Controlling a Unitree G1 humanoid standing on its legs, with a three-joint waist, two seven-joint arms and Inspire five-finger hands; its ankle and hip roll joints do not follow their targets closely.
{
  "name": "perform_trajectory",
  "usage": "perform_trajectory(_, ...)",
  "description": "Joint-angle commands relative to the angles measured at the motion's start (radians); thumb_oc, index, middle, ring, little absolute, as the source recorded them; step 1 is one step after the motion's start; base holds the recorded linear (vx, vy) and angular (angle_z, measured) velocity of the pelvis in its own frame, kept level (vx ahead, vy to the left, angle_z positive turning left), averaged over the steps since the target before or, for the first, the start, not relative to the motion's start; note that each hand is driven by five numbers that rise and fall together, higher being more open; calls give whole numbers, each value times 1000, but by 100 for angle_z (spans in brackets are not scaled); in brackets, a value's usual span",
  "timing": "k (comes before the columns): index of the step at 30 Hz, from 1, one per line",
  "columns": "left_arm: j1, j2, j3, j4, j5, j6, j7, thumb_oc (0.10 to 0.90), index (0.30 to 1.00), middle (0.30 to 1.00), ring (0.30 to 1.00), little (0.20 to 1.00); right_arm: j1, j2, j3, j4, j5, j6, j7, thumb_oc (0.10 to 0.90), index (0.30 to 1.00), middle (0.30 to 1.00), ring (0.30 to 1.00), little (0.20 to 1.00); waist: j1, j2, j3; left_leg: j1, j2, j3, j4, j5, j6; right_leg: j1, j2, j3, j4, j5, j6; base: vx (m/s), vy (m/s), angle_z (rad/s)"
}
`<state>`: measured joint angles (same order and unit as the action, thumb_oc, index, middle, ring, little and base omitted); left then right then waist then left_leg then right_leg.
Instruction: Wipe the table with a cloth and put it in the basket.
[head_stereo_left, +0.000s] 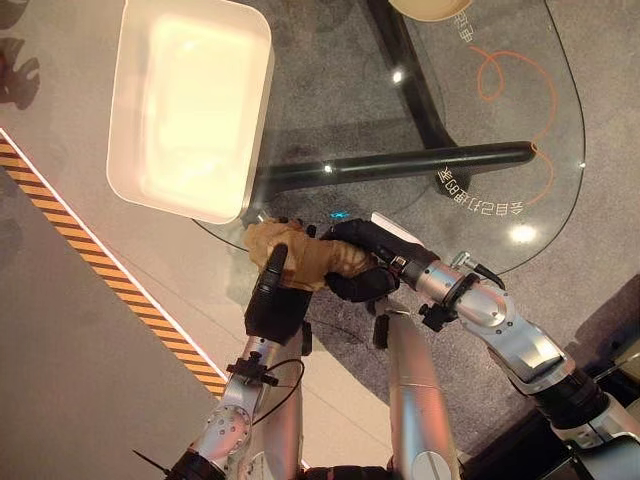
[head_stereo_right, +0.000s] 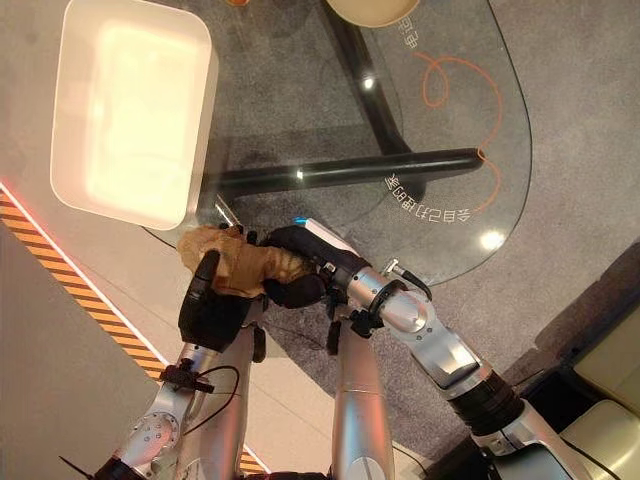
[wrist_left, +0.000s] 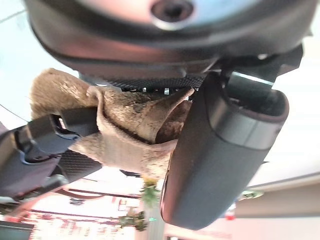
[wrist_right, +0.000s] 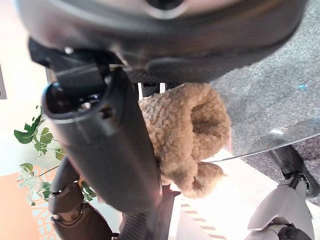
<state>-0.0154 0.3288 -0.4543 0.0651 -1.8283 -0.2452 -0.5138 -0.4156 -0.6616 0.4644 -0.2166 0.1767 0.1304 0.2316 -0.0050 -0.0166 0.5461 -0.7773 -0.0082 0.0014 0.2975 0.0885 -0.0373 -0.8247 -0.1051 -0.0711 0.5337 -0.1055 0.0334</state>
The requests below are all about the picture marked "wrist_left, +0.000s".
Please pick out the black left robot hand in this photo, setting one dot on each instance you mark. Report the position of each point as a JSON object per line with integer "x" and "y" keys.
{"x": 215, "y": 162}

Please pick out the brown fluffy cloth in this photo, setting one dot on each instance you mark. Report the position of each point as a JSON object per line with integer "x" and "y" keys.
{"x": 122, "y": 115}

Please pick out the green hanging plant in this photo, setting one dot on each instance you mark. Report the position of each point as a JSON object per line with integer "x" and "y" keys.
{"x": 251, "y": 194}

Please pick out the small red object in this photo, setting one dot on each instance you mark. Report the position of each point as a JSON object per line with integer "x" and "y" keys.
{"x": 230, "y": 214}

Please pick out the green leafy plant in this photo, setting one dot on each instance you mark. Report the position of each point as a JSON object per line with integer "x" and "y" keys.
{"x": 133, "y": 220}
{"x": 150, "y": 193}

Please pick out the dark flat screen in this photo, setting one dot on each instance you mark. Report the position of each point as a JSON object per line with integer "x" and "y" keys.
{"x": 13, "y": 231}

